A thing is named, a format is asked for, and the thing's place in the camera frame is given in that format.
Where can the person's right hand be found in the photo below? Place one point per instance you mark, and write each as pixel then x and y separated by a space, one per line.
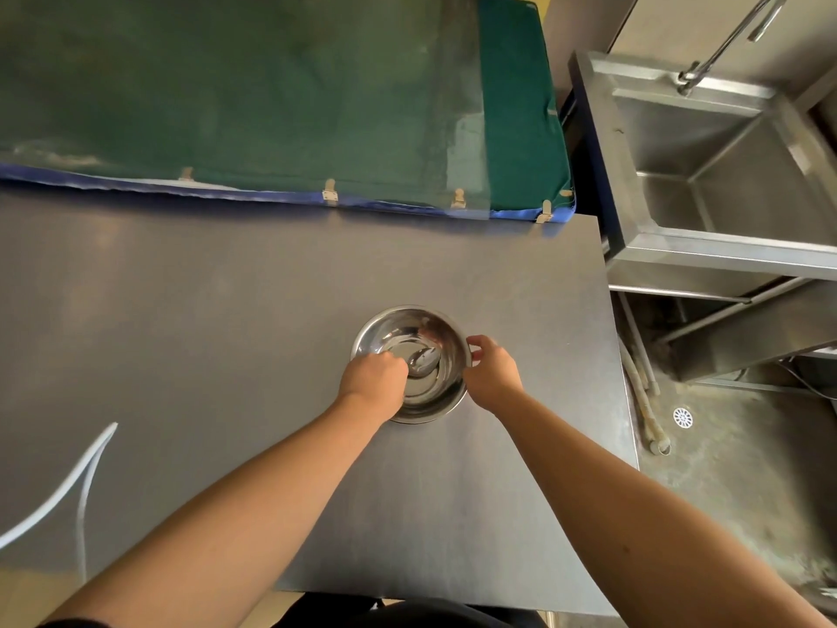
pixel 494 379

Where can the person's left hand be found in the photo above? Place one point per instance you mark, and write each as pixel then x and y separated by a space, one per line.
pixel 374 384

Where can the person's right thumb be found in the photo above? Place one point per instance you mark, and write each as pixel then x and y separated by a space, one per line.
pixel 472 359

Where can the person's left fingers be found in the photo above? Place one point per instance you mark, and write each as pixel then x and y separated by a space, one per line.
pixel 392 366

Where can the stainless steel bowl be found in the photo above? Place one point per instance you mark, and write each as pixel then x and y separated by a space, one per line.
pixel 418 372

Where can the metal spoon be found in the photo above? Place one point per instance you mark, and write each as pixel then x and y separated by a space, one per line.
pixel 424 360

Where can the person's right forearm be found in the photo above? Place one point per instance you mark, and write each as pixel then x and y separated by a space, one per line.
pixel 641 523

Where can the person's left forearm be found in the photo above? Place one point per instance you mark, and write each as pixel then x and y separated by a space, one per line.
pixel 216 529

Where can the blue tarp sheet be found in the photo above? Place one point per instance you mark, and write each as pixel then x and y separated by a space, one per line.
pixel 366 203

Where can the round floor drain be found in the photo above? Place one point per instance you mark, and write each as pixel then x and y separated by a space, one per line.
pixel 682 418

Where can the stainless steel sink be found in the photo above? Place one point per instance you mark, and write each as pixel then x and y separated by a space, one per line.
pixel 713 176

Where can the metal sink faucet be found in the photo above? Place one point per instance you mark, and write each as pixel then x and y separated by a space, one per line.
pixel 726 42

